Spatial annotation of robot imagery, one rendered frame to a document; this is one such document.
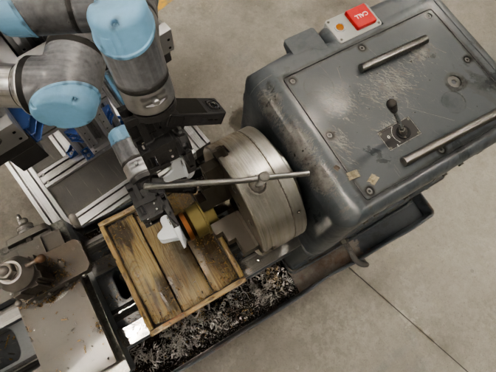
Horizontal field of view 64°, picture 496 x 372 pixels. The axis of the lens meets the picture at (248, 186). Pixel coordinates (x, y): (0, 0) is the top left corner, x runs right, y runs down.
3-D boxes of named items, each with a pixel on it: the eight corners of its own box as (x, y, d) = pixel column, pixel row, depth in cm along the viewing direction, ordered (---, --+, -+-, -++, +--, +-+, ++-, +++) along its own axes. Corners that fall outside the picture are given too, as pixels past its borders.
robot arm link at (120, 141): (136, 132, 112) (130, 117, 104) (153, 164, 109) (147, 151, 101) (111, 144, 110) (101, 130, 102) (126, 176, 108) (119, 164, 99)
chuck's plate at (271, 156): (237, 144, 121) (254, 107, 91) (287, 235, 119) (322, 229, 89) (226, 149, 121) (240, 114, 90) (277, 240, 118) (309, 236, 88)
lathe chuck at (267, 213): (226, 149, 121) (240, 114, 90) (277, 240, 118) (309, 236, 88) (200, 162, 119) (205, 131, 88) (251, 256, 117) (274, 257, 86)
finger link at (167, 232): (167, 256, 97) (151, 224, 99) (189, 245, 98) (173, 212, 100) (165, 255, 94) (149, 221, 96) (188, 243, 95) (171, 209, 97)
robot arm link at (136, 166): (152, 163, 108) (147, 151, 101) (159, 177, 107) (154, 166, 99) (126, 176, 107) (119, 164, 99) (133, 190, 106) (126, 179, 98)
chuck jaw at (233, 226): (248, 203, 100) (273, 243, 96) (247, 209, 104) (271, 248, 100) (209, 224, 97) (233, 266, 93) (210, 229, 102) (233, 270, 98)
